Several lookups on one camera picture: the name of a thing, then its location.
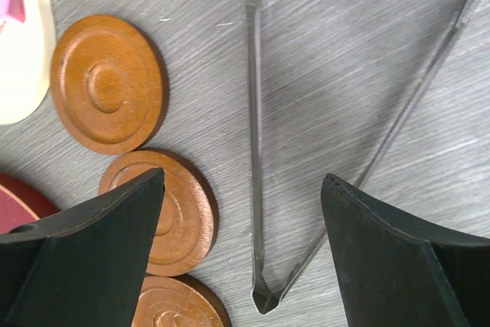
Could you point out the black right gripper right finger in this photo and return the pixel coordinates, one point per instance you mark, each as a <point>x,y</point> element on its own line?
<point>396,269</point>

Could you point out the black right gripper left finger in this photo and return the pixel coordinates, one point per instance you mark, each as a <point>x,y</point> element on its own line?
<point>83,266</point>

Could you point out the metal serving tongs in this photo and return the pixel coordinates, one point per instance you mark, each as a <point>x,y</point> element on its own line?
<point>264,299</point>

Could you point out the red round lacquer tray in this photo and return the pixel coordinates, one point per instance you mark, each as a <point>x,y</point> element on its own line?
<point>21,204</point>

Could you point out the brown wooden coaster bottom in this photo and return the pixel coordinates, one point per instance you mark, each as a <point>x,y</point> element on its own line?
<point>178,301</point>

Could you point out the brown wooden coaster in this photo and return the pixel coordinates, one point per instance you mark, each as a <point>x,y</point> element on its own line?
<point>109,84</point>
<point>178,301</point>
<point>189,219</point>

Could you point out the brown wooden coaster middle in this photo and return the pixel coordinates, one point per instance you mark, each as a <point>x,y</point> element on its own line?
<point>189,219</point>

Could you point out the brown wooden coaster top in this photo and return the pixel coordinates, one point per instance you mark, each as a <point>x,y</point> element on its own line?
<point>109,84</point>

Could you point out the cream three-tier cake stand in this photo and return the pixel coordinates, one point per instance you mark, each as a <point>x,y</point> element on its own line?
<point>26,52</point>

